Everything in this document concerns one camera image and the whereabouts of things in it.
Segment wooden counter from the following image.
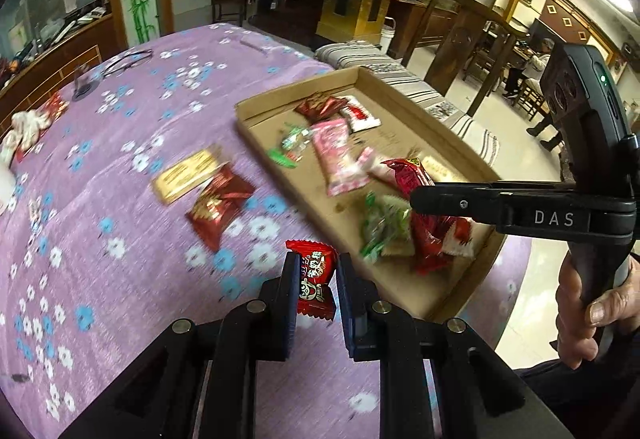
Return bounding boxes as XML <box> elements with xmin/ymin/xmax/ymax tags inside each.
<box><xmin>0</xmin><ymin>12</ymin><xmax>116</xmax><ymax>130</ymax></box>

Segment white cloth glove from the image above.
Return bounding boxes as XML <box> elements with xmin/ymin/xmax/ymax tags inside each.
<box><xmin>0</xmin><ymin>112</ymin><xmax>48</xmax><ymax>165</ymax></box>

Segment red foil packets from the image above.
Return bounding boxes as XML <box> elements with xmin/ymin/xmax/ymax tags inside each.
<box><xmin>10</xmin><ymin>92</ymin><xmax>71</xmax><ymax>160</ymax></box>

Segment striped bench cushion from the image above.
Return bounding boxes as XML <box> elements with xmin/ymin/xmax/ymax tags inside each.
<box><xmin>315</xmin><ymin>39</ymin><xmax>501</xmax><ymax>166</ymax></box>

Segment cardboard box tray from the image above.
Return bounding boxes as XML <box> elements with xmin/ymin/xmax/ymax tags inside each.
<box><xmin>235</xmin><ymin>66</ymin><xmax>508</xmax><ymax>325</ymax></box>

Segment small red candy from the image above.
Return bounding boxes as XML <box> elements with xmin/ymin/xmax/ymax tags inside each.
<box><xmin>285</xmin><ymin>239</ymin><xmax>337</xmax><ymax>322</ymax></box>

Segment eyeglasses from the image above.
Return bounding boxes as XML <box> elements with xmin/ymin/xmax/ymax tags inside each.
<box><xmin>102</xmin><ymin>48</ymin><xmax>154</xmax><ymax>76</ymax></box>

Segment green snack packet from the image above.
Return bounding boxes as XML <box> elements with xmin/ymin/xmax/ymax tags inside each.
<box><xmin>359</xmin><ymin>192</ymin><xmax>416</xmax><ymax>265</ymax></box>

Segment person's right hand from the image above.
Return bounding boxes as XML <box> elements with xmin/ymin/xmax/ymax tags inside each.
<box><xmin>555</xmin><ymin>254</ymin><xmax>640</xmax><ymax>370</ymax></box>

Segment wooden chair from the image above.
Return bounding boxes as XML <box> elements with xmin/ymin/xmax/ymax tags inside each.
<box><xmin>400</xmin><ymin>0</ymin><xmax>531</xmax><ymax>117</ymax></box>

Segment green white candy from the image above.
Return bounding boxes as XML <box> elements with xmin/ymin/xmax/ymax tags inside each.
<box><xmin>266</xmin><ymin>124</ymin><xmax>316</xmax><ymax>168</ymax></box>

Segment gold snack packet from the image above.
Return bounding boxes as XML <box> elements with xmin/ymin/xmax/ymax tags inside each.
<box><xmin>151</xmin><ymin>146</ymin><xmax>223</xmax><ymax>206</ymax></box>

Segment white bucket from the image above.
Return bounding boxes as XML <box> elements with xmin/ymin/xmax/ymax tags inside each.
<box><xmin>381</xmin><ymin>16</ymin><xmax>397</xmax><ymax>59</ymax></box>

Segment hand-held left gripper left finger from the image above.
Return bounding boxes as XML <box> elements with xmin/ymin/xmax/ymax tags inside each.
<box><xmin>57</xmin><ymin>249</ymin><xmax>301</xmax><ymax>439</ymax></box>

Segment purple floral tablecloth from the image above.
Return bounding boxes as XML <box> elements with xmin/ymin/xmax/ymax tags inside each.
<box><xmin>0</xmin><ymin>22</ymin><xmax>533</xmax><ymax>439</ymax></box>

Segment dark red foil packet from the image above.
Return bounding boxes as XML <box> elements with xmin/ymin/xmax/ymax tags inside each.
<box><xmin>294</xmin><ymin>92</ymin><xmax>351</xmax><ymax>122</ymax></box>
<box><xmin>185</xmin><ymin>164</ymin><xmax>257</xmax><ymax>254</ymax></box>

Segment person's right forearm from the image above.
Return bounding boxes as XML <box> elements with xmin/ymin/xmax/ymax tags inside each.
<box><xmin>515</xmin><ymin>331</ymin><xmax>640</xmax><ymax>439</ymax></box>

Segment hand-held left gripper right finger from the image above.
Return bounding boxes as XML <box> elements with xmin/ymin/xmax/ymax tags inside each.
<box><xmin>336</xmin><ymin>251</ymin><xmax>576</xmax><ymax>439</ymax></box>

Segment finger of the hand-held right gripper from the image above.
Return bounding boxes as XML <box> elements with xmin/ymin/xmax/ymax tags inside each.
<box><xmin>410</xmin><ymin>179</ymin><xmax>636</xmax><ymax>252</ymax></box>

